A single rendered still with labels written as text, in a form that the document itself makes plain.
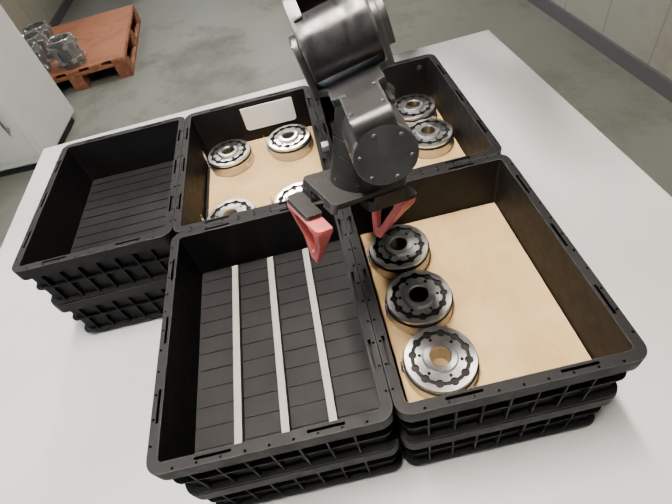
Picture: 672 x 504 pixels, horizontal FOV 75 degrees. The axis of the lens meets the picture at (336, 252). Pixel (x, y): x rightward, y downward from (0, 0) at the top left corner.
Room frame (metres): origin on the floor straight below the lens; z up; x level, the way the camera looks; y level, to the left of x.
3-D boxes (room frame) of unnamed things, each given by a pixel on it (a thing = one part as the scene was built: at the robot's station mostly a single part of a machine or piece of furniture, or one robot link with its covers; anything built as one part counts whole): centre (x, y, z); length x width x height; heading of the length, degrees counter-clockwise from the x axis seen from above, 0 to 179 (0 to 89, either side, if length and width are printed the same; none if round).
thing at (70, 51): (4.21, 1.64, 0.18); 1.25 x 0.89 x 0.35; 0
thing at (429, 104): (0.88, -0.26, 0.86); 0.10 x 0.10 x 0.01
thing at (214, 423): (0.38, 0.13, 0.87); 0.40 x 0.30 x 0.11; 178
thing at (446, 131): (0.77, -0.26, 0.86); 0.10 x 0.10 x 0.01
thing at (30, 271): (0.79, 0.42, 0.92); 0.40 x 0.30 x 0.02; 178
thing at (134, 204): (0.79, 0.42, 0.87); 0.40 x 0.30 x 0.11; 178
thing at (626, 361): (0.37, -0.17, 0.92); 0.40 x 0.30 x 0.02; 178
